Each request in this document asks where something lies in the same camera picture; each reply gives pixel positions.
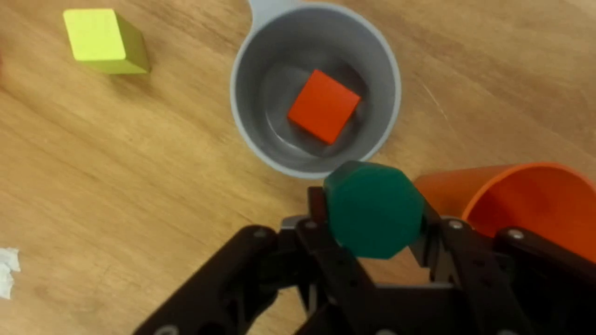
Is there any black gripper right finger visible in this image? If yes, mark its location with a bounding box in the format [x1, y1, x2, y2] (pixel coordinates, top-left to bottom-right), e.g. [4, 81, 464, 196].
[412, 203, 596, 335]

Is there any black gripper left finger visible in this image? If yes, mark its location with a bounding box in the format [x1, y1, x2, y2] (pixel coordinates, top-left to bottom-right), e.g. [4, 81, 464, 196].
[133, 185, 388, 335]

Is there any green hexagonal building block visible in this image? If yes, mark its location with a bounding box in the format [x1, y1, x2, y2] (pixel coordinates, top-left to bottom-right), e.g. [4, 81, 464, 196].
[323, 161, 427, 261]

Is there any red-orange cube building block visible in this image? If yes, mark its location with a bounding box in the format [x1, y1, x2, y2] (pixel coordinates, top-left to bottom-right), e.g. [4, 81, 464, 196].
[286, 68, 364, 146]

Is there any yellow cube building block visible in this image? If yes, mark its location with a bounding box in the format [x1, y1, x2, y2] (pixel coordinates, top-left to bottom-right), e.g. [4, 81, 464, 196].
[62, 8, 151, 77]

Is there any orange plastic cup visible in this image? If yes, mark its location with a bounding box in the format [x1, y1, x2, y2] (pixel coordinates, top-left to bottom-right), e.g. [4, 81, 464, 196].
[412, 163, 596, 267]

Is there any white peg stand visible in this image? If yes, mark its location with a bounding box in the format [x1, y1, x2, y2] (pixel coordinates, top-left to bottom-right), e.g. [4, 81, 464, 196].
[0, 246, 23, 302]

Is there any grey pot with handle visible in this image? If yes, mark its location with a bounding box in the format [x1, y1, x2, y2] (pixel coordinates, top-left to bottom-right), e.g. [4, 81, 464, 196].
[230, 0, 405, 183]

